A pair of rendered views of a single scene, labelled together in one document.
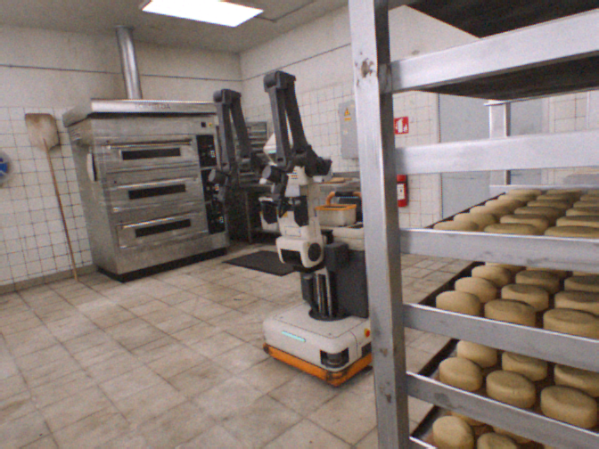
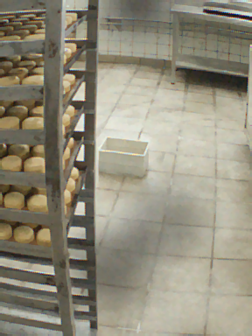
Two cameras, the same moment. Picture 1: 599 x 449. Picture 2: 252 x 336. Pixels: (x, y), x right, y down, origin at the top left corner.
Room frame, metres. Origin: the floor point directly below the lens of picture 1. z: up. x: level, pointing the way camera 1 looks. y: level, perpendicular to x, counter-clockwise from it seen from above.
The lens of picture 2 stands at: (1.46, -0.79, 1.50)
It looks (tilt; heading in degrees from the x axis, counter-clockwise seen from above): 27 degrees down; 141
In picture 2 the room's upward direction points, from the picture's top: 2 degrees clockwise
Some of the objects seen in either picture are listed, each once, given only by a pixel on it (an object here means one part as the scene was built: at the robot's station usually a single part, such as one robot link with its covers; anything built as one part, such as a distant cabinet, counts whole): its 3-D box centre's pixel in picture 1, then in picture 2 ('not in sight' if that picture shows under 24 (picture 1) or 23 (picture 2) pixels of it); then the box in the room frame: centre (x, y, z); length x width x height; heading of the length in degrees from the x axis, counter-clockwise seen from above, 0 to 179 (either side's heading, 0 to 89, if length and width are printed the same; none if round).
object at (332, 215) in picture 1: (335, 215); not in sight; (2.41, -0.23, 0.87); 0.23 x 0.15 x 0.11; 43
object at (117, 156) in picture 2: not in sight; (123, 157); (-0.78, 1.02, 0.08); 0.30 x 0.22 x 0.16; 40
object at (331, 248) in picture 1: (314, 257); not in sight; (2.17, -0.07, 0.68); 0.28 x 0.27 x 0.25; 43
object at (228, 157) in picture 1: (225, 134); not in sight; (2.17, 0.34, 1.40); 0.11 x 0.06 x 0.43; 43
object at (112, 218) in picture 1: (156, 188); not in sight; (5.12, 1.78, 1.00); 1.56 x 1.20 x 2.01; 132
